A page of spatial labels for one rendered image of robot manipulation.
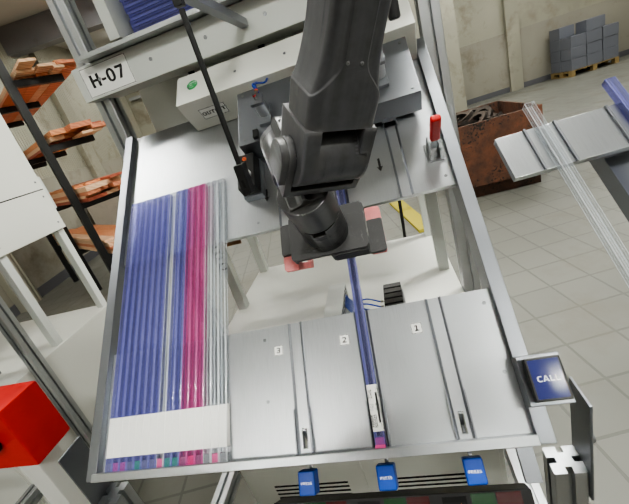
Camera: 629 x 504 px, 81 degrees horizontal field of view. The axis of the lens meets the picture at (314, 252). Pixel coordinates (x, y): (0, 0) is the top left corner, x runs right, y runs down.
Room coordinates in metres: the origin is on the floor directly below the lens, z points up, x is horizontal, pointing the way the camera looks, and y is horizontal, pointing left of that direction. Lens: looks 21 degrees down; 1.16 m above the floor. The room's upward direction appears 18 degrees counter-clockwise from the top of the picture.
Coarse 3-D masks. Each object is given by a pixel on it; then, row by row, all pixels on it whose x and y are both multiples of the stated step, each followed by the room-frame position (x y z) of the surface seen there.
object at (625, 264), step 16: (528, 112) 0.52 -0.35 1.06; (544, 128) 0.49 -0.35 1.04; (544, 144) 0.48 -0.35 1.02; (560, 144) 0.47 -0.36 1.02; (560, 160) 0.45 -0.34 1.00; (576, 176) 0.43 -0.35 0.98; (576, 192) 0.42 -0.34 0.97; (592, 208) 0.40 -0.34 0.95; (592, 224) 0.39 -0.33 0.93; (608, 224) 0.38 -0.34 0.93; (608, 240) 0.37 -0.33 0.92; (624, 256) 0.35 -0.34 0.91; (624, 272) 0.34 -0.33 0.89
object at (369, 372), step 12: (336, 192) 0.64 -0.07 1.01; (348, 264) 0.54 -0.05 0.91; (360, 288) 0.51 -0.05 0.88; (360, 300) 0.50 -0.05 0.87; (360, 312) 0.49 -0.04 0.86; (360, 324) 0.47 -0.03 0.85; (360, 336) 0.46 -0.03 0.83; (360, 348) 0.45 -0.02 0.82; (372, 360) 0.44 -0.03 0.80; (372, 372) 0.42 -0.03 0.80; (384, 432) 0.37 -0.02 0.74
